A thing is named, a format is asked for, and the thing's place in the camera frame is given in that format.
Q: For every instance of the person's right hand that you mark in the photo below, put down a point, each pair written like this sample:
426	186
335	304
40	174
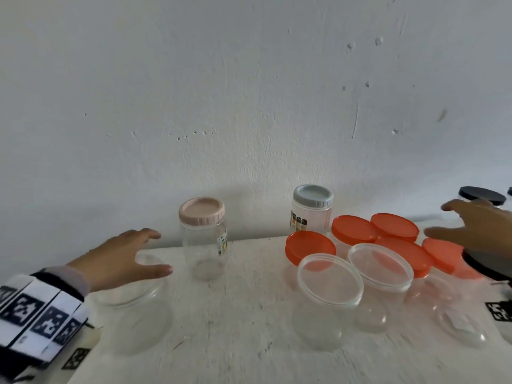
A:
488	231

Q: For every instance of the person's left hand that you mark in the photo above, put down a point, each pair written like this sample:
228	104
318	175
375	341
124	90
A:
116	259

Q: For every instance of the black white marker wristband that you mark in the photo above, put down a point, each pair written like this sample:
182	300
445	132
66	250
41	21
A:
40	315

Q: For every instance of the clear jar with clear lid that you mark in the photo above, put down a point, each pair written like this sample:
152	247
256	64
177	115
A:
380	269

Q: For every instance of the light blue lid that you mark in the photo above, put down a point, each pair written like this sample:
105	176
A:
313	195

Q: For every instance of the pale pink lid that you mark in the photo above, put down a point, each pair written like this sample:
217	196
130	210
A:
201	209

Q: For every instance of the large orange lid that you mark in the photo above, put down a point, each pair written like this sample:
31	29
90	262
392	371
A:
418	259
308	243

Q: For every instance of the rounded transparent jar yellow label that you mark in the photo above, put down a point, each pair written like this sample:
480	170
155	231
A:
204	255

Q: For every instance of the large transparent jar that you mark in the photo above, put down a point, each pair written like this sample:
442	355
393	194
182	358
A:
136	323

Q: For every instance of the wide transparent jar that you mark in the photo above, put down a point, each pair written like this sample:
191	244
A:
432	291

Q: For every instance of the tall transparent labelled jar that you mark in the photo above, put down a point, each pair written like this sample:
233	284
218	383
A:
460	323

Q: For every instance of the medium transparent jar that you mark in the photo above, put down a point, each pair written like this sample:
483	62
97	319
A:
320	331

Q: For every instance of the transparent jar dark label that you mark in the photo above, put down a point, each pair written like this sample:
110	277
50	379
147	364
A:
316	219

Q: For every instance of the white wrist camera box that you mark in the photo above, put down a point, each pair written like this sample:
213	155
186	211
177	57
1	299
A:
500	315
80	351

